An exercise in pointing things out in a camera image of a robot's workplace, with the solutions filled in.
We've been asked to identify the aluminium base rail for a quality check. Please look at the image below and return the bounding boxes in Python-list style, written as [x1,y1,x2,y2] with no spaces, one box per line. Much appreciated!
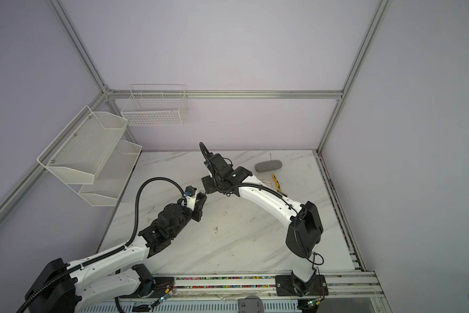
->
[62,273,388,302]

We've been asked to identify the white wire basket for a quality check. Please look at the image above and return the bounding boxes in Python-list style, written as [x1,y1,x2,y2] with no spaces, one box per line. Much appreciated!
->
[121,84,188,127]

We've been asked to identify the yellow black pliers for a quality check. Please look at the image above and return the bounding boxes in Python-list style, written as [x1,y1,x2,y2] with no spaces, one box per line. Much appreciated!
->
[272,173,287,197]

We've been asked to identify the white mesh two-tier shelf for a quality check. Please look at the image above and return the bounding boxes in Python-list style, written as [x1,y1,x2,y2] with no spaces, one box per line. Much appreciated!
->
[37,106,142,207]

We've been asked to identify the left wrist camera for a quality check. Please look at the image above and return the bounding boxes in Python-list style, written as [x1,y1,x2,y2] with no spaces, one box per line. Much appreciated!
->
[184,185,197,210]

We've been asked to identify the aluminium frame corner post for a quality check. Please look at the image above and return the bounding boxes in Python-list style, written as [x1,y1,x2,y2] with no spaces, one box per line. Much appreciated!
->
[316,0,392,155]

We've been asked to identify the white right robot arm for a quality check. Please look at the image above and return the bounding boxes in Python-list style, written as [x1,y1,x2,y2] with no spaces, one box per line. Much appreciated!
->
[200,146,324,296]

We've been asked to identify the grey fabric glasses case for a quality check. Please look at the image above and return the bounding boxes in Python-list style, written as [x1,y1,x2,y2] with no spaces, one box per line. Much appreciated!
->
[255,160,283,173]

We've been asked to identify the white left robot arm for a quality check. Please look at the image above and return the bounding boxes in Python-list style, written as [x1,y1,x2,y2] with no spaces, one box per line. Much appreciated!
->
[18,186,207,312]

